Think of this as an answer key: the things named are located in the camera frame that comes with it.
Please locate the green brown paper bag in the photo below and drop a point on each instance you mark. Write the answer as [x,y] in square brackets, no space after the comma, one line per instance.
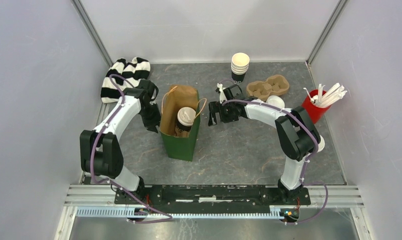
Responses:
[177,97]

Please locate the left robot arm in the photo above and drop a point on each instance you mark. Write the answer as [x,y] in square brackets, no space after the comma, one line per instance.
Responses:
[100,152]

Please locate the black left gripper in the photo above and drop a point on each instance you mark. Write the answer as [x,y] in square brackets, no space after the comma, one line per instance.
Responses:
[150,125]

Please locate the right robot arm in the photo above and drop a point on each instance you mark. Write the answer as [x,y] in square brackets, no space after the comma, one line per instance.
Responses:
[298,136]

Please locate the brown cardboard cup carrier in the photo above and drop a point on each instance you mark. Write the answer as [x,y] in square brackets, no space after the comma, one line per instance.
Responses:
[275,85]

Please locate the stack of paper cups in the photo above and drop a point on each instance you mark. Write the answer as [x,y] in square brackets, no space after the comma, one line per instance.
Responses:
[239,66]

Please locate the black white striped cloth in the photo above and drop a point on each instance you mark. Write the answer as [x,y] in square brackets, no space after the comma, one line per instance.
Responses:
[124,74]

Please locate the white wrapped straws bundle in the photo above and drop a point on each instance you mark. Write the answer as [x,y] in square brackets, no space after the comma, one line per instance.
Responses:
[324,100]

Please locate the red cup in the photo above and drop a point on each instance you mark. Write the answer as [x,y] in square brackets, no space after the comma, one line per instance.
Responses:
[313,111]

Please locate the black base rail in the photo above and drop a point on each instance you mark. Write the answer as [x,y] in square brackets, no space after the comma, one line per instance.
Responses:
[173,199]

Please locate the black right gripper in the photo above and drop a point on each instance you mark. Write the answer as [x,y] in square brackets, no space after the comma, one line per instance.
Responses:
[214,107]

